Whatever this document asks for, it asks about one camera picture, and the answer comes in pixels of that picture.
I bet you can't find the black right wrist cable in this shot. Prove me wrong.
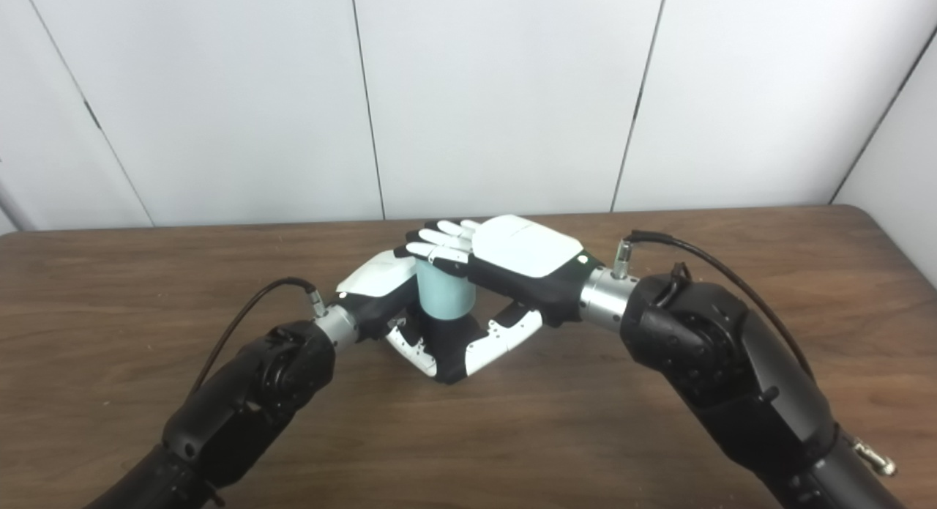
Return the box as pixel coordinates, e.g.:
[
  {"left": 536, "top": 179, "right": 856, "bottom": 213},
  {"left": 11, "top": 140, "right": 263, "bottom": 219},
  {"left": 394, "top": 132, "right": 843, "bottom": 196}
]
[{"left": 612, "top": 230, "right": 897, "bottom": 477}]

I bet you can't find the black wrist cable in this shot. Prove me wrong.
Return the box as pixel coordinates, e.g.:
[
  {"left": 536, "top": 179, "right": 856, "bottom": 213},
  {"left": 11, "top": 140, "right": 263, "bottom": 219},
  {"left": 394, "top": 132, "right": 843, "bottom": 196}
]
[
  {"left": 190, "top": 277, "right": 328, "bottom": 396},
  {"left": 612, "top": 230, "right": 897, "bottom": 477}
]

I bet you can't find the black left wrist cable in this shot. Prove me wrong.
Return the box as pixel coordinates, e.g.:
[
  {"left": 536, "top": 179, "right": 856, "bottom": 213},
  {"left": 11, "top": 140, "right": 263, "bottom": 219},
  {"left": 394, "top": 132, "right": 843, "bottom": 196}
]
[{"left": 190, "top": 277, "right": 328, "bottom": 396}]

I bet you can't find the light-blue hose piece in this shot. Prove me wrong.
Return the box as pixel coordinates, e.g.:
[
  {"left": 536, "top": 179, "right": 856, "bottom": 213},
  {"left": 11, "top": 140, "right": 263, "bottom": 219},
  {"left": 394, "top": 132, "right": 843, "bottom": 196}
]
[{"left": 415, "top": 260, "right": 477, "bottom": 323}]

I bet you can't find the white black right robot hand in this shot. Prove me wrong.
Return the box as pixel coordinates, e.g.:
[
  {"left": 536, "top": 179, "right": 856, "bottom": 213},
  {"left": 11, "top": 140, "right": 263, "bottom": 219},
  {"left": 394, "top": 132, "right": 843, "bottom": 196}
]
[{"left": 394, "top": 215, "right": 605, "bottom": 374}]

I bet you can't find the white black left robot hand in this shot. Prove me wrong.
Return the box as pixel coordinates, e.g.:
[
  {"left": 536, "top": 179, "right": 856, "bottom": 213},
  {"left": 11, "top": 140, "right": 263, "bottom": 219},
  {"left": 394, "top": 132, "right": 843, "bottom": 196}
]
[{"left": 335, "top": 250, "right": 440, "bottom": 378}]

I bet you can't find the black flared nozzle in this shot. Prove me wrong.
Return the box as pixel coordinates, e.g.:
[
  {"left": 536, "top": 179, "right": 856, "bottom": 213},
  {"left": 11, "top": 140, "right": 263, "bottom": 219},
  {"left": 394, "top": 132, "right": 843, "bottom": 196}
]
[{"left": 399, "top": 308, "right": 488, "bottom": 385}]

